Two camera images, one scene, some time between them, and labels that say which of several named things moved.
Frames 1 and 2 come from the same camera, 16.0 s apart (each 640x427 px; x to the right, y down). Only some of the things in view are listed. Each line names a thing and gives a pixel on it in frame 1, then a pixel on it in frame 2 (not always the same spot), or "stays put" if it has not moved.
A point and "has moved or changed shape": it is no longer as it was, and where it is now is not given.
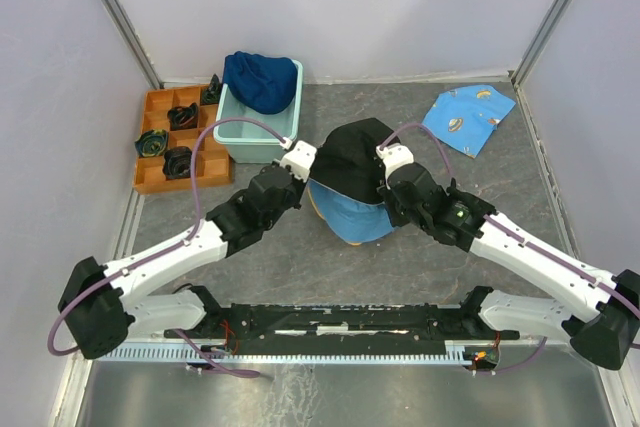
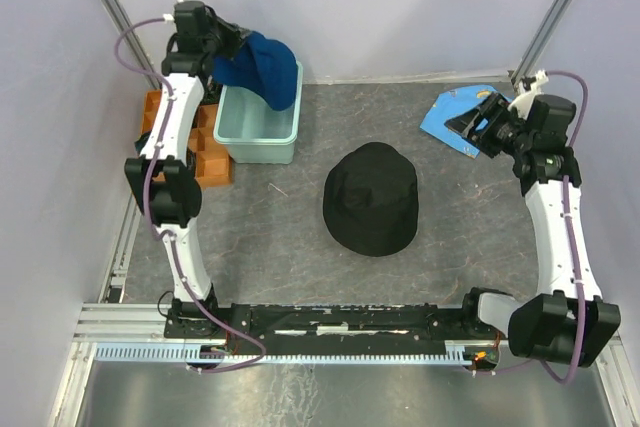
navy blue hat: x=265 y=84 has moved or changed shape
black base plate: x=222 y=328 stays put
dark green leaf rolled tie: x=213 y=91 stays put
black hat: x=345 y=163 → x=370 y=199
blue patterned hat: x=465 y=118 stays put
